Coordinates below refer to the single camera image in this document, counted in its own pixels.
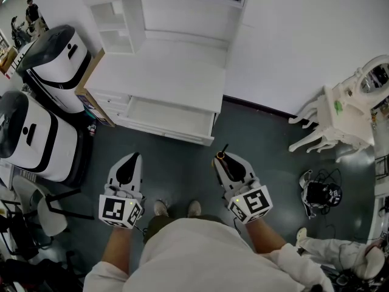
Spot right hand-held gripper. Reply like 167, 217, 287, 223
212, 152, 273, 224

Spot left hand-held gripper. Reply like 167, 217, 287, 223
98, 152, 145, 230

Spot black screwdriver with orange ring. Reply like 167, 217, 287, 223
216, 144, 233, 178

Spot white drawer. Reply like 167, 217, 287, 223
117, 95, 217, 147

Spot person's left forearm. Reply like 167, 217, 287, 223
101, 222, 134, 273

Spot person's right forearm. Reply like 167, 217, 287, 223
244, 214, 288, 255

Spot person's left shoe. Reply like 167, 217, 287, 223
154, 200, 169, 218

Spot person's shoe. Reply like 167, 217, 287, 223
154, 200, 169, 218
187, 200, 202, 218

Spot person's dark shorts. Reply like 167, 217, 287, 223
142, 214, 232, 245

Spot person's right shoe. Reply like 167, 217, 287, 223
187, 200, 202, 218

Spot white chair with black legs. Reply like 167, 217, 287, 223
12, 175, 95, 237

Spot person's white shirt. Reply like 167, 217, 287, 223
83, 217, 335, 292

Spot black and white headset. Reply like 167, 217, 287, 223
299, 169, 343, 220

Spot flat cardboard box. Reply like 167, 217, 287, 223
75, 49, 116, 128

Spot white and black robot machine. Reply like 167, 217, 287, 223
16, 24, 92, 114
0, 90, 94, 188

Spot white desk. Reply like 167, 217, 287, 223
83, 38, 228, 147

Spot white vanity table with mirror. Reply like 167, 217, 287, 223
287, 55, 389, 164

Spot white hutch shelf unit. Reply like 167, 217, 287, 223
77, 0, 253, 56

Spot black metal frame chair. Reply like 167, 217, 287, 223
0, 199, 86, 292

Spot black cable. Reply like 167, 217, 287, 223
315, 168, 344, 188

